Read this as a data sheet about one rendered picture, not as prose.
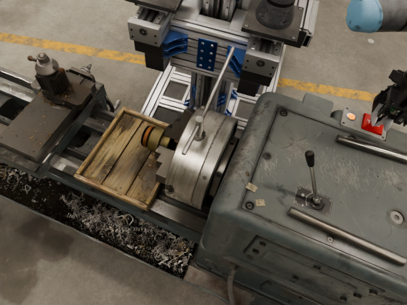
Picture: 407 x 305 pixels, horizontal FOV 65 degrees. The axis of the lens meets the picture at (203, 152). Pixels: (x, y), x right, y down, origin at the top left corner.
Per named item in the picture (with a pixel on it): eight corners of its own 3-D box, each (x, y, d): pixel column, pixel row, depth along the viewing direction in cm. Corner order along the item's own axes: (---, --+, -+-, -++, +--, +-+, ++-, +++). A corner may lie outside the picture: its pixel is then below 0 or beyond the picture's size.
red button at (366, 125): (381, 123, 97) (384, 119, 95) (378, 138, 94) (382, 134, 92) (361, 116, 98) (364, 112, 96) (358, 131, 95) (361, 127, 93)
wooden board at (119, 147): (188, 137, 134) (188, 131, 131) (147, 212, 117) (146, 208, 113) (124, 111, 138) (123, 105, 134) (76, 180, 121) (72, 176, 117)
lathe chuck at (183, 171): (223, 141, 125) (233, 97, 96) (191, 215, 113) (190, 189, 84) (203, 133, 126) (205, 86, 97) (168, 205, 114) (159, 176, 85)
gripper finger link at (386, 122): (370, 137, 92) (389, 118, 84) (373, 121, 95) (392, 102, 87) (381, 141, 91) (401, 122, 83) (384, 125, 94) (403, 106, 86)
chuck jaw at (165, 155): (191, 156, 102) (174, 185, 94) (189, 165, 106) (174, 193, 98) (159, 143, 103) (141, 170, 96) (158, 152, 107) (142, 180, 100)
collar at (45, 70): (63, 63, 115) (60, 57, 113) (49, 78, 111) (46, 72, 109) (45, 56, 116) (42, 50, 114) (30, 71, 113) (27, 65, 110)
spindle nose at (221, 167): (236, 154, 117) (244, 127, 98) (214, 205, 109) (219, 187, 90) (228, 150, 118) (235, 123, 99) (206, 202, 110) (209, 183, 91)
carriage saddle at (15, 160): (108, 93, 142) (105, 84, 137) (42, 180, 120) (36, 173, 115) (50, 70, 146) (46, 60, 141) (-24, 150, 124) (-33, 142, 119)
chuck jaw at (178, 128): (198, 143, 107) (209, 110, 102) (194, 147, 102) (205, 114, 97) (168, 131, 108) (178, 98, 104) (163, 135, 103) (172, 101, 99)
